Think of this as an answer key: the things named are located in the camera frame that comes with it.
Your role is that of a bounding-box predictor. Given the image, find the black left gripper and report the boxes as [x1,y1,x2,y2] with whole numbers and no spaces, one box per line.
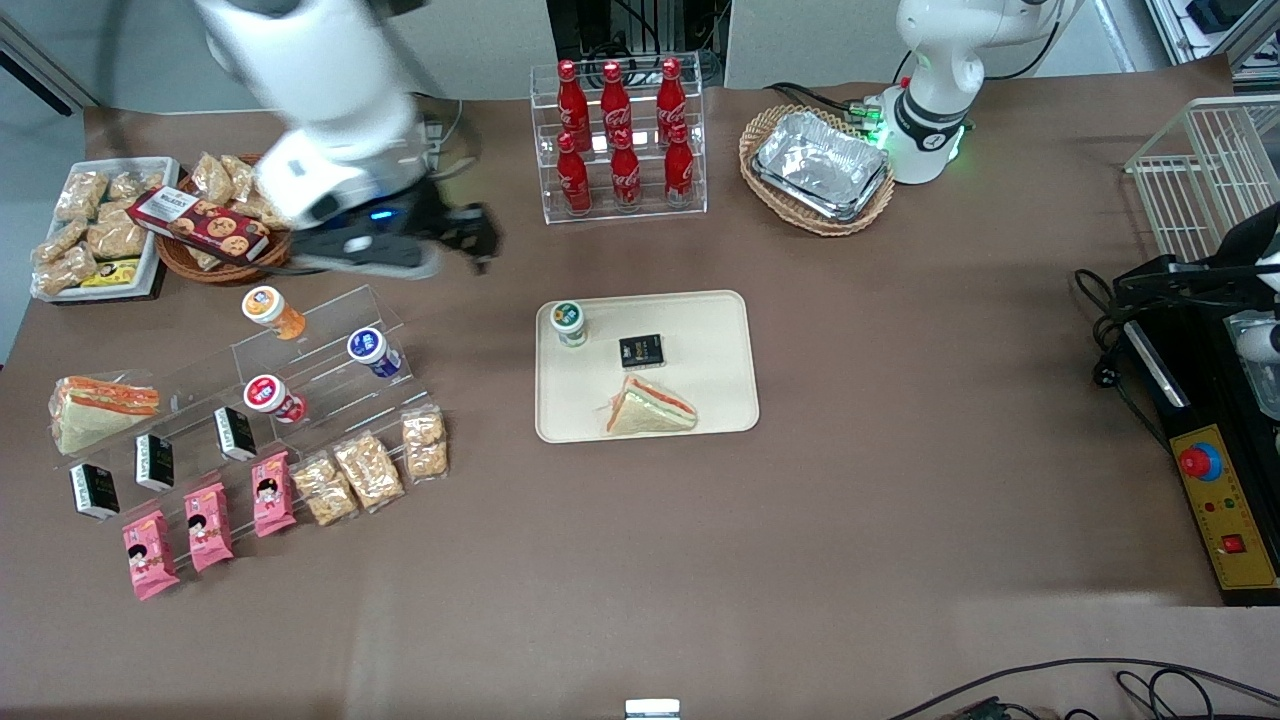
[1113,256,1243,309]

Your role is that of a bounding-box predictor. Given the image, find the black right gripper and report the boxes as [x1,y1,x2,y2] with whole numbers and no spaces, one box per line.
[290,202,502,280]

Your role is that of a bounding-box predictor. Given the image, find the green gum bottle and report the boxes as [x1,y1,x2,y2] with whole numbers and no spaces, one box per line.
[550,300,590,349]

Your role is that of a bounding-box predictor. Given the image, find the blue gum bottle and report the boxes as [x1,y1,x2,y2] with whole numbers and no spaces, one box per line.
[347,328,403,380]

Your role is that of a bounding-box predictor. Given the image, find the beige plastic tray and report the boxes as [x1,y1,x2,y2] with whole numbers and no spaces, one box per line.
[535,290,761,444]

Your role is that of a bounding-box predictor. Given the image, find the orange gum bottle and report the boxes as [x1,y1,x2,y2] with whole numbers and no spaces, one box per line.
[242,286,308,342]

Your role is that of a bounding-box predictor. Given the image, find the red gum bottle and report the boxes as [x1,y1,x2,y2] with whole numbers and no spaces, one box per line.
[243,375,307,425]

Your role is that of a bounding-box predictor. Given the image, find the white rectangular snack tray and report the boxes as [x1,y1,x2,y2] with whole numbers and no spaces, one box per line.
[30,158,181,304]

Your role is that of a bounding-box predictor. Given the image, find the red cola bottle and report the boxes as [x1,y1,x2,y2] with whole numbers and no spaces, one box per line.
[656,57,689,146]
[600,60,633,149]
[556,132,593,216]
[556,60,591,151]
[610,130,643,211]
[664,123,696,206]

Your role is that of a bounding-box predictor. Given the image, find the clear plastic cover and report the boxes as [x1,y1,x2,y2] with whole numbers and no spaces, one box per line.
[1225,310,1280,421]

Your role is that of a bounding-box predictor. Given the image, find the clear acrylic bottle rack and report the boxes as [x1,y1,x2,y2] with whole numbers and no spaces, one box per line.
[530,52,708,225]

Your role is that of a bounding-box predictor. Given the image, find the clear acrylic stepped stand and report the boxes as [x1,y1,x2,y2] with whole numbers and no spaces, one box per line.
[60,285,446,561]

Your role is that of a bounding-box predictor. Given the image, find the wrapped triangle sandwich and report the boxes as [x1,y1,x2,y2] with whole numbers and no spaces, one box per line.
[603,374,699,437]
[48,374,161,457]

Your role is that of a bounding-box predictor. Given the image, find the black control box yellow panel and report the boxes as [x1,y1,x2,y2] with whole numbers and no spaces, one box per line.
[1120,298,1280,607]

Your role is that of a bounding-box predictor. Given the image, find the red cookie box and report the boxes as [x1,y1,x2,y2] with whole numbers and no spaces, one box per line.
[128,187,271,266]

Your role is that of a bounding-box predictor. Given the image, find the round brown wicker basket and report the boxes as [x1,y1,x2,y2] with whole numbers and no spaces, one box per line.
[155,153,301,285]

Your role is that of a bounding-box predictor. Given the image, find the black white-edged snack box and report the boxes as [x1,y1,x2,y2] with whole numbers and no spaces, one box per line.
[135,433,175,492]
[214,406,258,463]
[69,463,121,522]

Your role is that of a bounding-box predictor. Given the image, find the light wicker oval basket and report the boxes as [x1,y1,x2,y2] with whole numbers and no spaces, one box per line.
[738,104,897,238]

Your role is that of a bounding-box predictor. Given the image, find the pink snack packet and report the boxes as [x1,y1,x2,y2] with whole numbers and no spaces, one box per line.
[122,510,182,601]
[184,482,235,573]
[251,451,298,539]

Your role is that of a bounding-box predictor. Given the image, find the stacked aluminium foil trays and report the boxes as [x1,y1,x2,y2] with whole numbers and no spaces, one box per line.
[750,110,891,223]

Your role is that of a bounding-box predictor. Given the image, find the black cable by control box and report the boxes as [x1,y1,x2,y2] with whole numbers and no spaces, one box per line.
[1073,268,1173,453]

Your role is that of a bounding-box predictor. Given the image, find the grey cable at arm base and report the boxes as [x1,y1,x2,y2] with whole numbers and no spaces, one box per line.
[432,97,467,153]

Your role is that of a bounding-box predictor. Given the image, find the white wire basket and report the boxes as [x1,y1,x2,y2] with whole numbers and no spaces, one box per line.
[1125,95,1280,291]

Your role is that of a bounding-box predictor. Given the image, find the black equipment with cables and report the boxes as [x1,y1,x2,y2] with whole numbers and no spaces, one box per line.
[547,0,733,87]

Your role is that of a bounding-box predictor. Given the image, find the aluminium frame with equipment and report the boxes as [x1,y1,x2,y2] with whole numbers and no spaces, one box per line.
[1148,0,1280,83]

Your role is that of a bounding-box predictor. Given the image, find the black cables at arm base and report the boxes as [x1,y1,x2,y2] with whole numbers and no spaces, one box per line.
[768,80,883,123]

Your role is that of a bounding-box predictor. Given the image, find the long black cable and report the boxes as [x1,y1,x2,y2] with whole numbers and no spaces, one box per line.
[885,657,1280,720]

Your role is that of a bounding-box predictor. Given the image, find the looped black cable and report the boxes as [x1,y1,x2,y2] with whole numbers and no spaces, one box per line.
[1115,668,1217,720]

